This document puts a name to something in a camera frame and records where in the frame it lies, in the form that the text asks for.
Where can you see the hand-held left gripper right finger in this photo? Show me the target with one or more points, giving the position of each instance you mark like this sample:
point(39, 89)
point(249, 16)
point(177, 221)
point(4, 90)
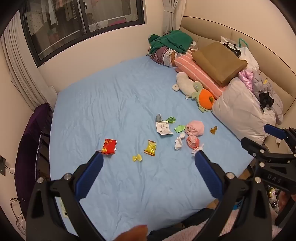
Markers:
point(208, 176)

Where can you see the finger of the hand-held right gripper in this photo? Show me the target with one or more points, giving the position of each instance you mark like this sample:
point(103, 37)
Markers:
point(275, 132)
point(253, 147)

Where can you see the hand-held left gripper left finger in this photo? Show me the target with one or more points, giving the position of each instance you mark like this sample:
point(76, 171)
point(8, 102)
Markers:
point(89, 176)

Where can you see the pink white candy wrapper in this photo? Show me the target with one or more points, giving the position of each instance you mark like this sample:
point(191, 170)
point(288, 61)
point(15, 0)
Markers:
point(197, 148)

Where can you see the red gold foil packet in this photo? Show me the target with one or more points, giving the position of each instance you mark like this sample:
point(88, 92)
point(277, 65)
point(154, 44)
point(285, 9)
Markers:
point(109, 146)

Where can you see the small amber bear figure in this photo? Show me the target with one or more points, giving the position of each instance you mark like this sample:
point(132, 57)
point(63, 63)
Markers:
point(214, 130)

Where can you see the white tissue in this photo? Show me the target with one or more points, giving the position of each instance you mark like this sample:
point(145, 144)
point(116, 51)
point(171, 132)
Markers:
point(179, 142)

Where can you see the yellow bow-shaped candy wrapper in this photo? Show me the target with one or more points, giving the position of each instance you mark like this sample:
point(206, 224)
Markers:
point(137, 158)

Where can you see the yellow snack wrapper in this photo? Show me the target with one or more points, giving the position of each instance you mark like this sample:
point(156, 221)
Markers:
point(150, 147)

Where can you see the white printed paper leaflet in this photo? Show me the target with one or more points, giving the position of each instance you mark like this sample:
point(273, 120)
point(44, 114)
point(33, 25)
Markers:
point(163, 128)

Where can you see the person's right hand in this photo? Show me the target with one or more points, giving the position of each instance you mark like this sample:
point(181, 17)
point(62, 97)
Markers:
point(288, 202)

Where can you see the person's left hand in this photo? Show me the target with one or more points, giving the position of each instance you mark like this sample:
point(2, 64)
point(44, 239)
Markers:
point(134, 234)

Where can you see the black small cloth item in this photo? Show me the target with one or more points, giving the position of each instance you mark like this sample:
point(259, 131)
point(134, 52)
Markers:
point(266, 98)

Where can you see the orange white crumpled cloth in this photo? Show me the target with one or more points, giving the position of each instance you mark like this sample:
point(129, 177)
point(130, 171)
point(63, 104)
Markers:
point(193, 141)

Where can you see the grey puffer jacket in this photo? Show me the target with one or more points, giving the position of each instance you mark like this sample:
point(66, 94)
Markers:
point(275, 92)

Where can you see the white folded duvet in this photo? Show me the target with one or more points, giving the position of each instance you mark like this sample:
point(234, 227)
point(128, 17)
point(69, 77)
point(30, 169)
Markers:
point(240, 109)

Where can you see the white bed label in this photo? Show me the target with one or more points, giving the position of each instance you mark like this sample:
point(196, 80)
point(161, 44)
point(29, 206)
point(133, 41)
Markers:
point(64, 208)

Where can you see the pink elastic cloth cap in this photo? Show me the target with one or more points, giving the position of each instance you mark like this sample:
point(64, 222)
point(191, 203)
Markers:
point(196, 128)

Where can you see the pink fuzzy clothing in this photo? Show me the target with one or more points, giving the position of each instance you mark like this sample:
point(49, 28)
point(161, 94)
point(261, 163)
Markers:
point(233, 221)

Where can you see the green folded paper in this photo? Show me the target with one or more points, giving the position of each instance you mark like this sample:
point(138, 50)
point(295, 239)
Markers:
point(179, 128)

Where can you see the lilac puffer jacket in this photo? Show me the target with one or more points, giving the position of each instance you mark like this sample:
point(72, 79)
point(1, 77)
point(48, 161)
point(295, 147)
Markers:
point(246, 77)

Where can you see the dark pants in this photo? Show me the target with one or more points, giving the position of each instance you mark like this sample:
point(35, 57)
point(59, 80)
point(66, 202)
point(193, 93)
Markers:
point(171, 231)

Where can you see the green plastic toy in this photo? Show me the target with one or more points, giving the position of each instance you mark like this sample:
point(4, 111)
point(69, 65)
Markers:
point(171, 120)

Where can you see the green orange turtle plush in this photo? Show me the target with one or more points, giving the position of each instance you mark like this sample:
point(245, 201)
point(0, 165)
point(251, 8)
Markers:
point(205, 98)

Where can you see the grey rolled sock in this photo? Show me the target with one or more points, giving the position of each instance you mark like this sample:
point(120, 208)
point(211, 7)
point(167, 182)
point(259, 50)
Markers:
point(158, 117)

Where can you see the beige padded headboard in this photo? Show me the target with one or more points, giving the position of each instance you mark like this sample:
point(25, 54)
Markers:
point(266, 46)

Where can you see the brown paper bag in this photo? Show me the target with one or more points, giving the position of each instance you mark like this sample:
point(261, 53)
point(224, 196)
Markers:
point(219, 61)

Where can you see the white seal plush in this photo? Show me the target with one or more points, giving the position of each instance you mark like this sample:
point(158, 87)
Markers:
point(185, 83)

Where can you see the pink striped pillow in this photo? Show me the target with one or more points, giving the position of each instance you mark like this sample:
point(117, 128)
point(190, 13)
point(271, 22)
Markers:
point(192, 68)

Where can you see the white sheer curtain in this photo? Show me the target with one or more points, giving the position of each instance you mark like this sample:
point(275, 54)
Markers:
point(25, 76)

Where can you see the dark framed window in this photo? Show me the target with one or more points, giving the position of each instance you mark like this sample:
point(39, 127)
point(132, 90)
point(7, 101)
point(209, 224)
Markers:
point(69, 27)

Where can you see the tied beige curtain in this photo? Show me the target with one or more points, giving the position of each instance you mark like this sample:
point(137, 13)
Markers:
point(171, 16)

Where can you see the wall socket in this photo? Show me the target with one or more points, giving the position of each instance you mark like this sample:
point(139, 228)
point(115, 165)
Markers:
point(2, 165)

